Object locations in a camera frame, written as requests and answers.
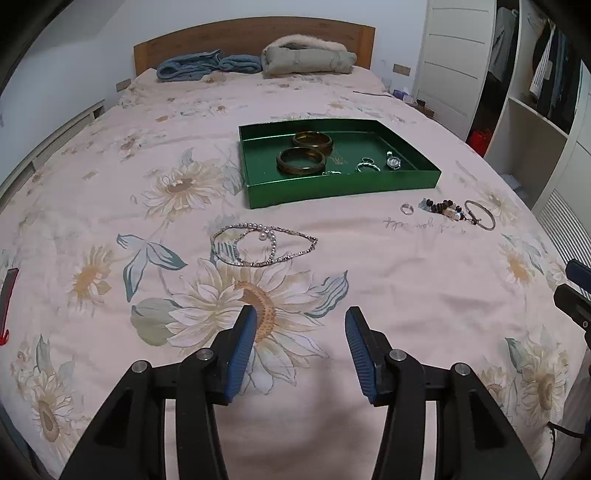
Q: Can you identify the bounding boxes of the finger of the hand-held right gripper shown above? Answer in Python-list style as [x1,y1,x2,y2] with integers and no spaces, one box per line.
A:
[566,259,591,289]
[553,284,591,326]

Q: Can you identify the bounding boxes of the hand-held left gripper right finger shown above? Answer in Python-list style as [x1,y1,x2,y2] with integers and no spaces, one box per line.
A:
[345,306,541,480]

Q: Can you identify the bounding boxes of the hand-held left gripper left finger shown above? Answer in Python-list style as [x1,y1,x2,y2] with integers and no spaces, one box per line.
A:
[60,305,258,480]

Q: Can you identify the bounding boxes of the thin silver bangle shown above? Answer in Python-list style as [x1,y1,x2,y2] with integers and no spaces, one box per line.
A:
[463,199,497,230]

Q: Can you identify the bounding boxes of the pearl necklace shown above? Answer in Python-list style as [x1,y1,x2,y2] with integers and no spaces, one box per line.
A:
[211,222,319,268]

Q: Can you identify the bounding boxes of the dark beaded bracelet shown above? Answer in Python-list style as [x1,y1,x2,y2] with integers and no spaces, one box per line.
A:
[419,198,464,220]

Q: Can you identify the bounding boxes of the green tray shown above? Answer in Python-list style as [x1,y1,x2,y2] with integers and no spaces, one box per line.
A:
[238,119,443,209]

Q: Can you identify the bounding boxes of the dark brown bangle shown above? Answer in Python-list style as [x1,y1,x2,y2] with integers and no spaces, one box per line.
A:
[276,148,327,176]

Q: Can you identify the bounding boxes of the amber bangle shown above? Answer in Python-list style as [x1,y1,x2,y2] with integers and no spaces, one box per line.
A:
[292,131,334,155]

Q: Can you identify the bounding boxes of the floral bed sheet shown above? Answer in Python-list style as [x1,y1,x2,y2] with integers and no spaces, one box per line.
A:
[0,67,591,480]

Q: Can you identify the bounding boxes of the red bag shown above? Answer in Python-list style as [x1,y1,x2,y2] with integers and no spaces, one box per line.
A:
[466,129,492,158]

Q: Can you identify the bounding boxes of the hanging dark clothes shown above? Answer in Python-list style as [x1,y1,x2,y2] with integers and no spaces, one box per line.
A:
[529,18,580,134]

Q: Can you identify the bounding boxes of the wooden nightstand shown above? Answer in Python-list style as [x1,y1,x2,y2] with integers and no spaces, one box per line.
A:
[406,99,437,120]

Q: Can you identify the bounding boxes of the black bar with red edge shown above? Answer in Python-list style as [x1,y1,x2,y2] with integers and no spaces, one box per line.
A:
[0,268,20,346]

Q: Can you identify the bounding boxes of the hanging grey garment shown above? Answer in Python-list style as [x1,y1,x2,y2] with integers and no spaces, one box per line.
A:
[487,7,520,84]

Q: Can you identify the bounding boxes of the white wardrobe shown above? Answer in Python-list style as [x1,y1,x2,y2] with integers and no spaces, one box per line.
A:
[413,0,591,278]

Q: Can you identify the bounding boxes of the blue blanket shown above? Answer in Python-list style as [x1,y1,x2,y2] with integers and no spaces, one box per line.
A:
[156,50,264,83]

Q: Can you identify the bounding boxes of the grey fur-trimmed coat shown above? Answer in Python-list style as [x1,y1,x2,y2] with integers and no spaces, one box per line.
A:
[260,34,358,77]

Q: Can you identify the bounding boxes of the wooden headboard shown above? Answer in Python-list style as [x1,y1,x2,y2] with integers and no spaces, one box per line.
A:
[133,17,376,77]

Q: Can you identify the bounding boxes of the thin black cord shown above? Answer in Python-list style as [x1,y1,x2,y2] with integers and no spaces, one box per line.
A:
[547,422,591,439]

